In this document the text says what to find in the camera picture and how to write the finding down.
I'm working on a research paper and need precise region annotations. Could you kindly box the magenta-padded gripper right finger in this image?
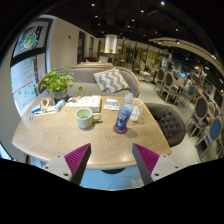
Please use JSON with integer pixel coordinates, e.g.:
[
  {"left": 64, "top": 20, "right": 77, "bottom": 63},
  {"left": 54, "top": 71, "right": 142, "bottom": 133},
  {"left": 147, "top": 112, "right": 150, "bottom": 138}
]
[{"left": 132, "top": 143, "right": 183, "bottom": 186}]

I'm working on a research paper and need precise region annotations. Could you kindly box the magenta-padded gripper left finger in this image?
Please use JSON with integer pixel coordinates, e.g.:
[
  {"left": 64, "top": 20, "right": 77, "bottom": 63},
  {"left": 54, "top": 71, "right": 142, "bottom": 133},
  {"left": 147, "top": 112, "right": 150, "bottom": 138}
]
[{"left": 41, "top": 143, "right": 92, "bottom": 185}]

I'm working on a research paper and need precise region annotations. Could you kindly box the clear blue-label water bottle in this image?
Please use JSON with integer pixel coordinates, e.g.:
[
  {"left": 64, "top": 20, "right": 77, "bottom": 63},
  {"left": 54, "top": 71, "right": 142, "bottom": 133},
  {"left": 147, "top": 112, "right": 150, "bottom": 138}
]
[{"left": 113, "top": 92, "right": 135, "bottom": 134}]

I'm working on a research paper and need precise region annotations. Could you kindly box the pale green mug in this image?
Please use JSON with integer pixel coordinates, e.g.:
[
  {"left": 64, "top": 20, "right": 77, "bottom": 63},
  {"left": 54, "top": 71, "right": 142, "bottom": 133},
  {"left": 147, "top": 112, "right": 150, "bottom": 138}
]
[{"left": 74, "top": 107, "right": 102, "bottom": 130}]

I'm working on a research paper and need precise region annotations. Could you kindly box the grey tufted armchair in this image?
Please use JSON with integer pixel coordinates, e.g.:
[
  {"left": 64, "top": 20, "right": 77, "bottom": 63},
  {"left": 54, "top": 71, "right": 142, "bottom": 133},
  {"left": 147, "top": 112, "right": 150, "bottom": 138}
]
[{"left": 143, "top": 102, "right": 188, "bottom": 149}]

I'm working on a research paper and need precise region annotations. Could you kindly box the blue white tissue pack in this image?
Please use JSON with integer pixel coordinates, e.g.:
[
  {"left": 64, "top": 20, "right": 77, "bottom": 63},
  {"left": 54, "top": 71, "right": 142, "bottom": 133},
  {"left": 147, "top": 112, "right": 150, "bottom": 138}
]
[{"left": 54, "top": 99, "right": 67, "bottom": 113}]

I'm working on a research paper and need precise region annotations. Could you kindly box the white booklet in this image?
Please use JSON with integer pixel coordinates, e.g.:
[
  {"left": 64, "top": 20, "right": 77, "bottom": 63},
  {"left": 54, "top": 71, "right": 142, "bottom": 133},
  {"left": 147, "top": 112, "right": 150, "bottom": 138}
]
[{"left": 65, "top": 95, "right": 102, "bottom": 113}]

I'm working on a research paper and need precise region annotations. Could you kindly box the small blue white box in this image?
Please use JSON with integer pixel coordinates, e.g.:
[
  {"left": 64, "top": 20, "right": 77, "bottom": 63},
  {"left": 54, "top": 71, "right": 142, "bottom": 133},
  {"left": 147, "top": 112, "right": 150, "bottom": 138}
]
[{"left": 30, "top": 103, "right": 43, "bottom": 114}]

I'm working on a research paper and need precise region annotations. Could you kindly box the group of dining chairs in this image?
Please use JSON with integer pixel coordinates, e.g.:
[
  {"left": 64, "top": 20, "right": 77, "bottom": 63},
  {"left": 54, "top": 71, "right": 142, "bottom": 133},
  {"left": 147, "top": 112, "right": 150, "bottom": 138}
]
[{"left": 138, "top": 58, "right": 224, "bottom": 159}]

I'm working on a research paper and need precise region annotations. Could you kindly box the green potted plant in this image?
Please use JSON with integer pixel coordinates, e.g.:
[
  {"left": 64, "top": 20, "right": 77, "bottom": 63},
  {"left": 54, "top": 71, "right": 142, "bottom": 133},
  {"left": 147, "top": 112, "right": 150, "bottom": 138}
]
[{"left": 39, "top": 67, "right": 84, "bottom": 101}]

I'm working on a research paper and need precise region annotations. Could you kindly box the grey curved sofa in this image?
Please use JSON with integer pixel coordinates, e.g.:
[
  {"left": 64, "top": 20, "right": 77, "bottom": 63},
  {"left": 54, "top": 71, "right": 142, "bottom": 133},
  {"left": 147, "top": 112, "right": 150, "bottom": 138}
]
[{"left": 37, "top": 64, "right": 142, "bottom": 99}]

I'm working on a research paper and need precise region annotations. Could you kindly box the grey white chevron pillow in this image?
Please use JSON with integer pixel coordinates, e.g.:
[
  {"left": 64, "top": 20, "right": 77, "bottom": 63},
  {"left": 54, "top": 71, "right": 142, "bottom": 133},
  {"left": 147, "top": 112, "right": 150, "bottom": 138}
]
[{"left": 93, "top": 68, "right": 131, "bottom": 94}]

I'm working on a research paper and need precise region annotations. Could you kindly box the group of ceiling lights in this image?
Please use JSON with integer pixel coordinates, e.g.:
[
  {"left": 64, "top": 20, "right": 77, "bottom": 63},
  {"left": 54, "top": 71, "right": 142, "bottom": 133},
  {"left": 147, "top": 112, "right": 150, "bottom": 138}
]
[{"left": 89, "top": 0, "right": 218, "bottom": 61}]

